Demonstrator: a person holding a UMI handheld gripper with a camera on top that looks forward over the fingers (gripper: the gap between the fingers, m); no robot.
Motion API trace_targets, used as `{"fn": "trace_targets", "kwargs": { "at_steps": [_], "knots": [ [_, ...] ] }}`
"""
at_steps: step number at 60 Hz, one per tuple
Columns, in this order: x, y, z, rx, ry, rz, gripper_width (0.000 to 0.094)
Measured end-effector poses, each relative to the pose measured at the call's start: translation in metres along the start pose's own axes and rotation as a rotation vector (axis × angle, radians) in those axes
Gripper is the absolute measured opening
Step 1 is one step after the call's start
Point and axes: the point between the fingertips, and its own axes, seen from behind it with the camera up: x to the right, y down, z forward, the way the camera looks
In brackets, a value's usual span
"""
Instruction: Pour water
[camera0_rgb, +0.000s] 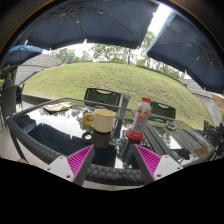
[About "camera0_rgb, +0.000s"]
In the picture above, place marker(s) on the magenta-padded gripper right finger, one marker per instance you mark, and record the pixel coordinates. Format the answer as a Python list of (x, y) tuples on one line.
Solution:
[(165, 165)]

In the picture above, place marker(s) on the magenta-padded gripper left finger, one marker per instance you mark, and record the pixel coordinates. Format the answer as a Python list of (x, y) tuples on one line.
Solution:
[(63, 165)]

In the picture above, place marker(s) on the red-capped drink bottle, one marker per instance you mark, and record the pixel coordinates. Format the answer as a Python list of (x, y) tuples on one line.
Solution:
[(140, 118)]

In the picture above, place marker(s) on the small round ashtray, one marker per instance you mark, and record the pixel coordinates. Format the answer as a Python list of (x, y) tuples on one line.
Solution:
[(171, 125)]

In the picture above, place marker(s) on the black mesh chair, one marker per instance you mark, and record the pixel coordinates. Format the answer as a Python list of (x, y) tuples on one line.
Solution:
[(101, 97), (163, 110)]

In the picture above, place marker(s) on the yellow snack packet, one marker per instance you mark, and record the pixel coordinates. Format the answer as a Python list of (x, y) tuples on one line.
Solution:
[(57, 107)]

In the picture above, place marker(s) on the dark patio chair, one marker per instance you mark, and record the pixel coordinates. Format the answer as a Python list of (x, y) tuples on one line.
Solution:
[(8, 101), (215, 135)]

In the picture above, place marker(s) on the grey squeeze tube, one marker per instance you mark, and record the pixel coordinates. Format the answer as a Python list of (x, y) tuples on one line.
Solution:
[(124, 106)]

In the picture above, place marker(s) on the person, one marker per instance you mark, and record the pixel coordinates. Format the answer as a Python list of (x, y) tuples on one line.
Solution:
[(8, 80)]

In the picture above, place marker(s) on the large navy patio umbrella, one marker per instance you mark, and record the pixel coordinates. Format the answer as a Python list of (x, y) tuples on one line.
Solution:
[(90, 20), (196, 53)]

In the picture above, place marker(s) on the blue-trimmed patio umbrella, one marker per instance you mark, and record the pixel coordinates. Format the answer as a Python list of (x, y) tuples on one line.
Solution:
[(21, 55)]

